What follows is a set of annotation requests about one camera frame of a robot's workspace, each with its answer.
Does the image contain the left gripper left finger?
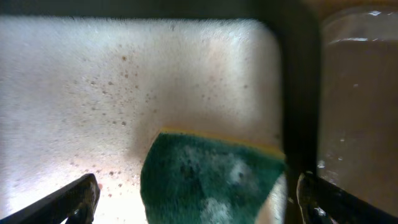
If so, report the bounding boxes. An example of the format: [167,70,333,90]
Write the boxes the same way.
[1,174,100,224]

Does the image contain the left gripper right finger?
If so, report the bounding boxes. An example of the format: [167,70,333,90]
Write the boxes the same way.
[296,172,397,224]

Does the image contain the yellow green sponge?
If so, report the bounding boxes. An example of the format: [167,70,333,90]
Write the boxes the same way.
[140,131,285,224]

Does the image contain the small white foam tray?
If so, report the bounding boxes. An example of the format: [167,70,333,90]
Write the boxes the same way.
[1,16,283,223]

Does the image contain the dark brown serving tray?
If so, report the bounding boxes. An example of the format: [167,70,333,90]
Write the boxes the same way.
[318,7,397,215]

